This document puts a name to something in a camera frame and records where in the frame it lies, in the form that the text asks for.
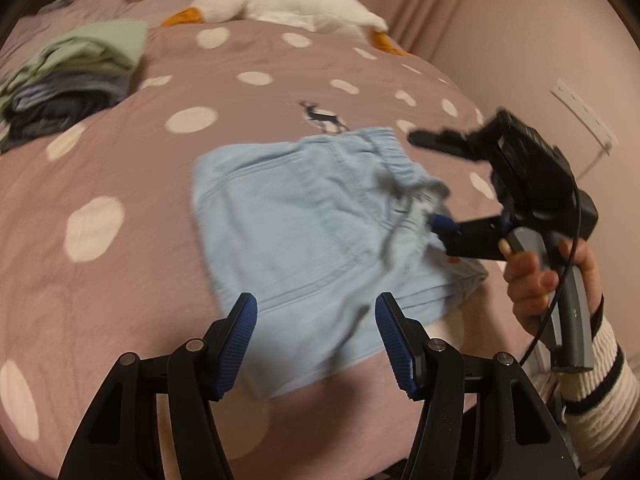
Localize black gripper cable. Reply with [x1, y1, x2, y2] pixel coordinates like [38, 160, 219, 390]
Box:
[519, 188, 584, 366]

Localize white goose plush toy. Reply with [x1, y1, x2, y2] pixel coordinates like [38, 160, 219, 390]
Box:
[162, 0, 406, 55]

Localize striped sweater right forearm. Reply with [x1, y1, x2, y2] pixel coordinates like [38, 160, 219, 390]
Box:
[525, 304, 639, 474]

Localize lilac crumpled blanket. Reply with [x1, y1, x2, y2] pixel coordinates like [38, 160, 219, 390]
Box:
[1, 0, 193, 65]

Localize folded green garment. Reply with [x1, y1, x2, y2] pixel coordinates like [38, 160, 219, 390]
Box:
[1, 18, 148, 110]

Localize pink polka dot duvet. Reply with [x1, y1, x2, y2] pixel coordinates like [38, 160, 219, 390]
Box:
[1, 22, 528, 479]

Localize person right hand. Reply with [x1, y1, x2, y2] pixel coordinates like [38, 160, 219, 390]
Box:
[499, 240, 603, 336]

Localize white wall power strip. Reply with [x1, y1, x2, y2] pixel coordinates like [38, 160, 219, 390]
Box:
[551, 78, 620, 155]

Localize light blue strawberry pants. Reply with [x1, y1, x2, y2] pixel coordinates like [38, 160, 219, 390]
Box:
[191, 128, 487, 399]

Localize folded dark jeans stack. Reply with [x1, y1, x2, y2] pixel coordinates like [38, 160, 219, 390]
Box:
[1, 72, 131, 154]

